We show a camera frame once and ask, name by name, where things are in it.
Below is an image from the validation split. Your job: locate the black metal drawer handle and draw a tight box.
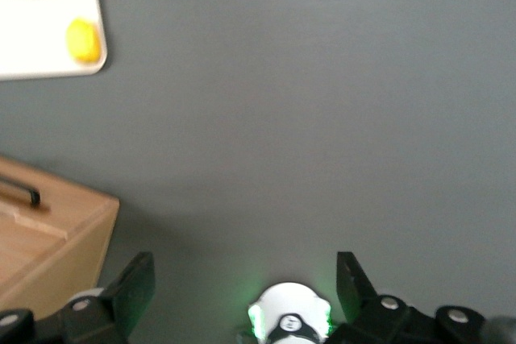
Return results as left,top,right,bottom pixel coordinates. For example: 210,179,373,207
0,174,41,208

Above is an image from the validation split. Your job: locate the wooden board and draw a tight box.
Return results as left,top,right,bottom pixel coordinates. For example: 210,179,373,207
0,154,121,321

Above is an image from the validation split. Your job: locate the white plastic tray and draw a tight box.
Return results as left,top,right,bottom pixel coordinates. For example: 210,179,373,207
0,0,109,81

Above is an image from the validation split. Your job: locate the small yellow round object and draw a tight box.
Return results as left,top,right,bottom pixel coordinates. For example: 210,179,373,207
66,17,102,64

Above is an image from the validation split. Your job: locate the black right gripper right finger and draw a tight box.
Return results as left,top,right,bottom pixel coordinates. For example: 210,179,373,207
322,251,489,344

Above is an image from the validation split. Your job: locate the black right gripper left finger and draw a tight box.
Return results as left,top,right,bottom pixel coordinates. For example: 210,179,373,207
0,251,156,344

